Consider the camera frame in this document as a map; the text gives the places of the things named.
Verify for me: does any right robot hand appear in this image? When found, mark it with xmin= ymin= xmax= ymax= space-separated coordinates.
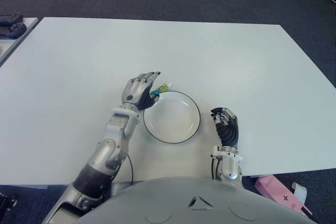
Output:
xmin=210 ymin=107 xmax=239 ymax=147

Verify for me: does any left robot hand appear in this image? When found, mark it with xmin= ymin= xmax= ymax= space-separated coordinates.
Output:
xmin=122 ymin=71 xmax=161 ymax=111

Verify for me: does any green toothpaste tube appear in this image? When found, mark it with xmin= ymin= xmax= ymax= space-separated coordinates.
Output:
xmin=149 ymin=82 xmax=173 ymax=97

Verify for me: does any white plate with black rim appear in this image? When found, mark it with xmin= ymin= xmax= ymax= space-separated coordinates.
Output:
xmin=143 ymin=90 xmax=202 ymax=145

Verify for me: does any pink cardboard box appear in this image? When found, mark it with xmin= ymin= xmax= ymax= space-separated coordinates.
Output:
xmin=254 ymin=175 xmax=313 ymax=216

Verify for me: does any grey robot torso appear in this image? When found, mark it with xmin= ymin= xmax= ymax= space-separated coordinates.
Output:
xmin=76 ymin=176 xmax=313 ymax=224

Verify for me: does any white paper tag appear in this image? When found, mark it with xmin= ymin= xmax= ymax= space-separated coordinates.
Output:
xmin=291 ymin=183 xmax=308 ymax=205

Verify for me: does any white side table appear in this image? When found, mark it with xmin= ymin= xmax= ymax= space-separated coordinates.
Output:
xmin=0 ymin=17 xmax=39 ymax=67

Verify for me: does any black game controller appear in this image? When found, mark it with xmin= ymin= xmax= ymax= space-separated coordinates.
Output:
xmin=0 ymin=14 xmax=24 ymax=24
xmin=0 ymin=23 xmax=27 ymax=38

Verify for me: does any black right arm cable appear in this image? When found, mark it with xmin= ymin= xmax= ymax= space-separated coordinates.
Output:
xmin=209 ymin=155 xmax=218 ymax=180

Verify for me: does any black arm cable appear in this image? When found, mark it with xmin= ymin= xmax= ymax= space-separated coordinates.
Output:
xmin=209 ymin=155 xmax=218 ymax=180
xmin=127 ymin=153 xmax=134 ymax=184

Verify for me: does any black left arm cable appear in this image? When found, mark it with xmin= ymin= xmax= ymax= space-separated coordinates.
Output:
xmin=127 ymin=153 xmax=134 ymax=184

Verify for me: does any silver metal bracket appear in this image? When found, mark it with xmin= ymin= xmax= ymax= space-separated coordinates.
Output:
xmin=0 ymin=192 xmax=18 ymax=211

